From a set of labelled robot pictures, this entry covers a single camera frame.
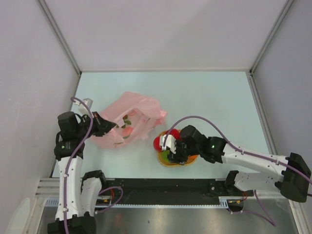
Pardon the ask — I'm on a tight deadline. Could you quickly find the right side aluminium rail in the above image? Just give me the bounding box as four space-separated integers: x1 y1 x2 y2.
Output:
248 72 286 178

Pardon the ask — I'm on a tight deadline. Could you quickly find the red fake tomato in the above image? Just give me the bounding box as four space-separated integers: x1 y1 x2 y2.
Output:
169 129 181 140

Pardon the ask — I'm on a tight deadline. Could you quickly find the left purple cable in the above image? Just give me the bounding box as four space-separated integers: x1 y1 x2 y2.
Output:
62 97 124 234

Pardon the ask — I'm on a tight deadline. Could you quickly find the green fake starfruit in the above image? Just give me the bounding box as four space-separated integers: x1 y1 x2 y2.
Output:
158 150 170 164

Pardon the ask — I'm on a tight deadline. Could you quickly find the purple cable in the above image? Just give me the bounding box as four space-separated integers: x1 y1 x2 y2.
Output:
62 97 124 234
162 115 312 226

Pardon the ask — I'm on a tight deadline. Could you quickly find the orange fake tangerine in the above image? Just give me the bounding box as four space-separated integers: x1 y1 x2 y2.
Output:
187 155 198 163

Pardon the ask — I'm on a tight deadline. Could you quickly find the aluminium frame post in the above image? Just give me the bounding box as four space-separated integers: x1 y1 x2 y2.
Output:
249 0 296 76
36 0 82 78

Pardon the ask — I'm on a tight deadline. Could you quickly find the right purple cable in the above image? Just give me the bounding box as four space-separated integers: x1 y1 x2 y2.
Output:
162 115 312 226

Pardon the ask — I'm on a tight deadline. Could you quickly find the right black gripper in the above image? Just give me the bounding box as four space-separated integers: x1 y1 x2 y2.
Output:
167 139 201 166

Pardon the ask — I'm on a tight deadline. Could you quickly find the right aluminium frame post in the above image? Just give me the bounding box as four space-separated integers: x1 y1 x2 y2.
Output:
249 0 296 76

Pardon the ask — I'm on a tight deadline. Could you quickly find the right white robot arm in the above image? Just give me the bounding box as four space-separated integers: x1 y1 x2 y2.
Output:
159 125 312 203

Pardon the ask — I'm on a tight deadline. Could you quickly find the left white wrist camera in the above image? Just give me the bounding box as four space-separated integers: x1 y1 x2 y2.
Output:
75 98 93 115

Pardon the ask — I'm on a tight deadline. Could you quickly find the red fake fruit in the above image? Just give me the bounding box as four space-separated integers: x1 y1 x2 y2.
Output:
153 136 162 152

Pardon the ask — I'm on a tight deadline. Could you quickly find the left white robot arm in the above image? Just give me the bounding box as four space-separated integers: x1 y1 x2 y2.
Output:
47 112 116 234

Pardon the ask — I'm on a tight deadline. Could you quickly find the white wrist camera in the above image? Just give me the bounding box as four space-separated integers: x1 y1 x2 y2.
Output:
159 135 176 154
75 98 93 115

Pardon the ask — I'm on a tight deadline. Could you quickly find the cherry tomato sprig with leaves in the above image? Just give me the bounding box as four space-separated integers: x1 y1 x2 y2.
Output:
116 115 132 129

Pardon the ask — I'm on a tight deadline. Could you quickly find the left aluminium frame post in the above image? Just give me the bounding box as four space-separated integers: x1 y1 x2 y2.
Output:
36 0 82 78

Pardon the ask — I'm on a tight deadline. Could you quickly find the woven bamboo tray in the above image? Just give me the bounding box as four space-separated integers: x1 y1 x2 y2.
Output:
153 130 199 167

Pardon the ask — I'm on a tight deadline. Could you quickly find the pink plastic bag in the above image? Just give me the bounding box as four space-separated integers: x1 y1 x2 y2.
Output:
90 92 167 149

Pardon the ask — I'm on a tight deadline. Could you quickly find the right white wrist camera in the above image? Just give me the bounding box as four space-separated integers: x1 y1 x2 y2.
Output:
159 135 176 154

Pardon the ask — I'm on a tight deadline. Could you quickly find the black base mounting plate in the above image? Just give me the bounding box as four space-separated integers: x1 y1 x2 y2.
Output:
104 178 254 205

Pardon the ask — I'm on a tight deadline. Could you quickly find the front aluminium rail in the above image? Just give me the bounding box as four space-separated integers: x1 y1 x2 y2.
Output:
35 177 299 198

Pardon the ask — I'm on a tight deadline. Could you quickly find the aluminium rail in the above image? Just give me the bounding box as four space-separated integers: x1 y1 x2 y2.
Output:
248 72 286 178
35 177 299 198

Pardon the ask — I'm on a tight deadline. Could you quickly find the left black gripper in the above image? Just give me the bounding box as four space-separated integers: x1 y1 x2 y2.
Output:
76 111 116 140

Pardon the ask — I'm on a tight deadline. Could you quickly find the white slotted cable duct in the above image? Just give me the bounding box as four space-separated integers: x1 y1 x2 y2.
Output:
44 197 229 209

